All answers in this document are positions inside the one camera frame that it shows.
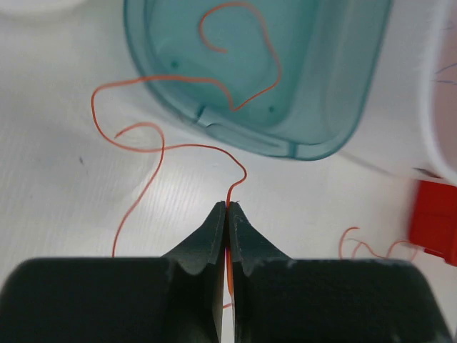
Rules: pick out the teal transparent plastic bin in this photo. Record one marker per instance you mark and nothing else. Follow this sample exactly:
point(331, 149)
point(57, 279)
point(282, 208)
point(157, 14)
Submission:
point(286, 79)

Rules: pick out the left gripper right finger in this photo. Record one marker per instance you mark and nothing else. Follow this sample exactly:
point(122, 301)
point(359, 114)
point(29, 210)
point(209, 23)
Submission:
point(280, 299)

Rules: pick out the red plastic tray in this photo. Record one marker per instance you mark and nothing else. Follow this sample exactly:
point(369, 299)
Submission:
point(432, 224)

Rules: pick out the white perforated basket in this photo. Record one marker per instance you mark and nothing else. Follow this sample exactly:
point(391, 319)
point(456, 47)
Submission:
point(37, 7)

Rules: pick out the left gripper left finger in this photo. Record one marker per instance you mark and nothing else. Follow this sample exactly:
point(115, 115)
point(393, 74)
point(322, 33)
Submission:
point(176, 297)

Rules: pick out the white plastic tub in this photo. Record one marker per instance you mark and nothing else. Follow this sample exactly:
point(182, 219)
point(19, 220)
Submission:
point(437, 103)

